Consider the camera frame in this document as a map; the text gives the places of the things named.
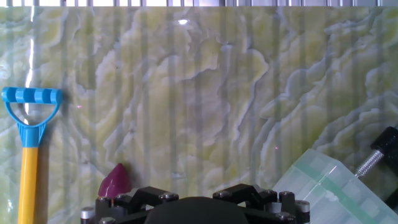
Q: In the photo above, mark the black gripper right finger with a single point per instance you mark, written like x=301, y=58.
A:
x=248, y=193

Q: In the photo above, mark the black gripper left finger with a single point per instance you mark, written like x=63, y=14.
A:
x=136, y=199

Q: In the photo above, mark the blue and yellow toy shovel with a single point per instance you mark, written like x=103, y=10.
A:
x=28, y=174

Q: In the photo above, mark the maroon toy rugby ball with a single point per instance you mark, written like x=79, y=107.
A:
x=115, y=183

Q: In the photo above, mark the translucent plastic tip box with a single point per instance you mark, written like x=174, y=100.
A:
x=329, y=193

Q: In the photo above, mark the green marbled table mat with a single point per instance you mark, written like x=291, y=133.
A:
x=199, y=93

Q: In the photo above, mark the black C-clamp with steel screw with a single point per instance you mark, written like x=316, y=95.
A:
x=387, y=144

